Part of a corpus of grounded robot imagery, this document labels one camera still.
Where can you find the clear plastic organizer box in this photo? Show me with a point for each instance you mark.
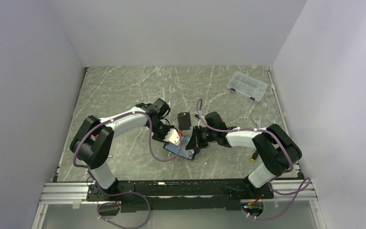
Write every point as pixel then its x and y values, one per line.
pixel 251 88

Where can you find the black VIP card stack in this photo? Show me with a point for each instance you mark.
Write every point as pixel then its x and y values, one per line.
pixel 184 121

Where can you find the silver open-end wrench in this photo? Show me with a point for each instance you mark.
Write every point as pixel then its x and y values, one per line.
pixel 258 121

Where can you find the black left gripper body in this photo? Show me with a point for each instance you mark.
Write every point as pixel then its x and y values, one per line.
pixel 160 130

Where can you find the blue leather card holder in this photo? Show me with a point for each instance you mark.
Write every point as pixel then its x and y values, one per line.
pixel 181 151

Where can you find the yellow black small screwdriver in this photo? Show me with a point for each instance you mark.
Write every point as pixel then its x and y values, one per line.
pixel 254 156

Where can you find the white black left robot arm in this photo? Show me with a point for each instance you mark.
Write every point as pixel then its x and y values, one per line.
pixel 92 143

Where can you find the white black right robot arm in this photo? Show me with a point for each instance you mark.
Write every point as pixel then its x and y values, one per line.
pixel 276 149

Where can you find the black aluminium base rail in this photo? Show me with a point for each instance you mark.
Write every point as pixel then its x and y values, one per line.
pixel 180 194

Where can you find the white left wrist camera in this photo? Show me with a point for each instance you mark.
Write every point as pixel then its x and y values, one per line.
pixel 173 137

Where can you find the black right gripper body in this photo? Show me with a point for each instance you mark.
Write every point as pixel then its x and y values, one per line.
pixel 205 136

